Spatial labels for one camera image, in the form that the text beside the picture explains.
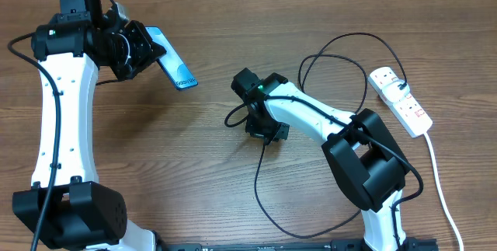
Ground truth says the blue Galaxy smartphone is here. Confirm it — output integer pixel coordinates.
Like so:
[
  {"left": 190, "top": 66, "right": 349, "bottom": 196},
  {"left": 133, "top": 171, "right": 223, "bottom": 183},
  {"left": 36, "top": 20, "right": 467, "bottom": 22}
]
[{"left": 145, "top": 26, "right": 198, "bottom": 90}]

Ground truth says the black charging cable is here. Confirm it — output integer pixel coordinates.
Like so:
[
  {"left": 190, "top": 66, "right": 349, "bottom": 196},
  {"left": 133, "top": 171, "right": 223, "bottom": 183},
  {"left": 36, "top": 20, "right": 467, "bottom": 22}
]
[{"left": 254, "top": 32, "right": 408, "bottom": 240}]

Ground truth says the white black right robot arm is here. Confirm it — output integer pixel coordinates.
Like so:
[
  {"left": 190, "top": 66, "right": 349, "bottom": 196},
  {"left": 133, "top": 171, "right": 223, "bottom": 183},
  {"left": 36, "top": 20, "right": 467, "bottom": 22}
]
[{"left": 231, "top": 68, "right": 439, "bottom": 250}]

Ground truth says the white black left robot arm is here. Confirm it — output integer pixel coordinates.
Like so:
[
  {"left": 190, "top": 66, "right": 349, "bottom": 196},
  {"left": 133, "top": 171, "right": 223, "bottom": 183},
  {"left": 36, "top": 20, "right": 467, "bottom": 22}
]
[{"left": 12, "top": 0, "right": 166, "bottom": 250}]

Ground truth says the white charger adapter plug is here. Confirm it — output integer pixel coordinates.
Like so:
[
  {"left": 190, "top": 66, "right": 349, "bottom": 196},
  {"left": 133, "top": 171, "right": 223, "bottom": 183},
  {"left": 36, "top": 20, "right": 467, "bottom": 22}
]
[{"left": 381, "top": 79, "right": 410, "bottom": 106}]

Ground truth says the white power strip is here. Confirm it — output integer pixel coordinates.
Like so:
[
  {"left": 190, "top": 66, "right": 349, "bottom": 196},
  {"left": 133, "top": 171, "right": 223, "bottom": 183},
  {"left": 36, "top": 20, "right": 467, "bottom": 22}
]
[{"left": 368, "top": 67, "right": 433, "bottom": 138}]

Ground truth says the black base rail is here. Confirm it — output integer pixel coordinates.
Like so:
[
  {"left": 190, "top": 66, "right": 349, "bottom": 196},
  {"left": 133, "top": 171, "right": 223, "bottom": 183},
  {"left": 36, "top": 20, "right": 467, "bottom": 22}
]
[{"left": 164, "top": 238, "right": 439, "bottom": 251}]

